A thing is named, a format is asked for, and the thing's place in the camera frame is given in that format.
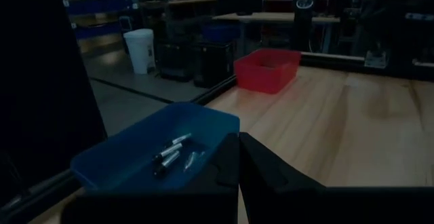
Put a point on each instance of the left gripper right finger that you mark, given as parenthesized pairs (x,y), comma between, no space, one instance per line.
(288,203)

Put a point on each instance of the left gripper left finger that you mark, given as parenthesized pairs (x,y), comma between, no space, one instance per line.
(203,207)

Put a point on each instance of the blue plastic bin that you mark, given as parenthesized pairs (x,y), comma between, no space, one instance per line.
(135,142)

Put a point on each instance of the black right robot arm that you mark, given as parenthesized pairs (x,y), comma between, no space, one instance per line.
(400,37)

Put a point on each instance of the red plastic bin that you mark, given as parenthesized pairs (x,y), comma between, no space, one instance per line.
(264,78)

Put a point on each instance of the black equipment cases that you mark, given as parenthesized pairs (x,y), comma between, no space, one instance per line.
(190,61)

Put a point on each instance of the white trash can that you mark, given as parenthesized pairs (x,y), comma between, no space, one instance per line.
(140,52)

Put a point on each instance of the black tower device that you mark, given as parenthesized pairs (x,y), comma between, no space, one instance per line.
(304,20)

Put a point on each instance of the wooden workbench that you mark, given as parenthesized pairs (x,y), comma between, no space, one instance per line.
(271,17)

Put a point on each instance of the black folding screen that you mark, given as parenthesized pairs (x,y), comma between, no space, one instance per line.
(40,81)

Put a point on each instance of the blue shelf bins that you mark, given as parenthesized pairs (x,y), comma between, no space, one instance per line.
(98,6)

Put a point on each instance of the black aluminium table frame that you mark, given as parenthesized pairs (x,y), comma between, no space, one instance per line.
(339,62)

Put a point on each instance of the silver metal bracket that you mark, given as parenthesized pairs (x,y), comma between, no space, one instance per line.
(375,60)

